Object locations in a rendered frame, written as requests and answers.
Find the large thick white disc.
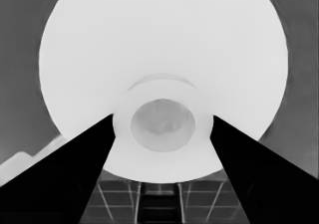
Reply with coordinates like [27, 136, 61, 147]
[38, 0, 289, 184]

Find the small white T-shaped piece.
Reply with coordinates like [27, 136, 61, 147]
[0, 135, 69, 187]

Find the dark robot body block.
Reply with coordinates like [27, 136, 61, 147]
[138, 182, 183, 224]

